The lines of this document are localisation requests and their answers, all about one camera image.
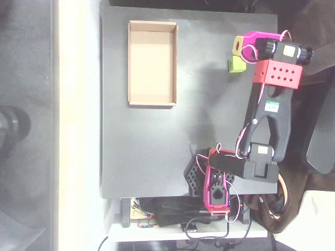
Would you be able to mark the black office chair part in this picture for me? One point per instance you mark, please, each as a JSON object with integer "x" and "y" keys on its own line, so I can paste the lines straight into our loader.
{"x": 322, "y": 146}

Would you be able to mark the shallow cardboard box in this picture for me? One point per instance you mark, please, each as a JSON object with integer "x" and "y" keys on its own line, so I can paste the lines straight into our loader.
{"x": 151, "y": 65}

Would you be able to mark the black red pink robot arm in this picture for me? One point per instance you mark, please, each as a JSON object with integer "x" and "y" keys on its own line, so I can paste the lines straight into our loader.
{"x": 274, "y": 123}

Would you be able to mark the black lattice base mount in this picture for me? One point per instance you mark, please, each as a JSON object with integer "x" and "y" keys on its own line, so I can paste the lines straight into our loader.
{"x": 193, "y": 177}

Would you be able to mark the green cube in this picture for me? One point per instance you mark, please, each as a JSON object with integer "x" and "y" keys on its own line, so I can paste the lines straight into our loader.
{"x": 236, "y": 67}

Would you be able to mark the white fabric sheet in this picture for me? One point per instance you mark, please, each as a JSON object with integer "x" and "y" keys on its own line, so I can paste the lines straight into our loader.
{"x": 311, "y": 222}

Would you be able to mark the white shelf board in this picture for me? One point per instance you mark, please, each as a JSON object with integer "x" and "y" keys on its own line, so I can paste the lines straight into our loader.
{"x": 157, "y": 234}

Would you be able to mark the light wooden piece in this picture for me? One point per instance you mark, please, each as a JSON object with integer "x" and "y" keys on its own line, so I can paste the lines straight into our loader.
{"x": 136, "y": 213}

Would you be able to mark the brown cloth with snap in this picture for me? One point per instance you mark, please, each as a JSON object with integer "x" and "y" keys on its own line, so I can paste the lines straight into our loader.
{"x": 267, "y": 217}

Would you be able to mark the black plug adapter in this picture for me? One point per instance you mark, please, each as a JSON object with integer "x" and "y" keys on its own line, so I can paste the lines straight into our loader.
{"x": 190, "y": 228}

